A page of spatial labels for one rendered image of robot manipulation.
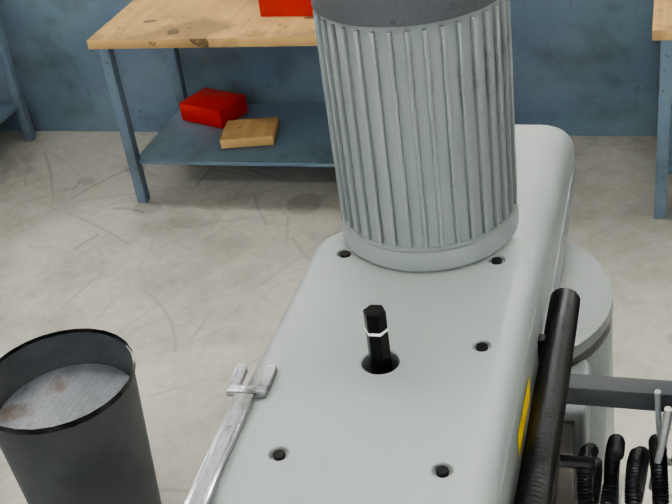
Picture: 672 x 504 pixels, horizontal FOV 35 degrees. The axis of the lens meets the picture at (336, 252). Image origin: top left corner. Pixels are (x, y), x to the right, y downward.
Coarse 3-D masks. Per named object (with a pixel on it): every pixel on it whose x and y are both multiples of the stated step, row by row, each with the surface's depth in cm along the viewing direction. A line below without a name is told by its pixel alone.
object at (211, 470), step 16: (240, 368) 103; (272, 368) 102; (240, 384) 102; (240, 400) 99; (224, 416) 97; (240, 416) 97; (224, 432) 95; (224, 448) 94; (208, 464) 92; (224, 464) 92; (208, 480) 90; (192, 496) 89; (208, 496) 89
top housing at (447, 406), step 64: (320, 256) 120; (512, 256) 115; (320, 320) 109; (448, 320) 106; (512, 320) 106; (256, 384) 102; (320, 384) 101; (384, 384) 99; (448, 384) 98; (512, 384) 99; (256, 448) 94; (320, 448) 93; (384, 448) 92; (448, 448) 91; (512, 448) 98
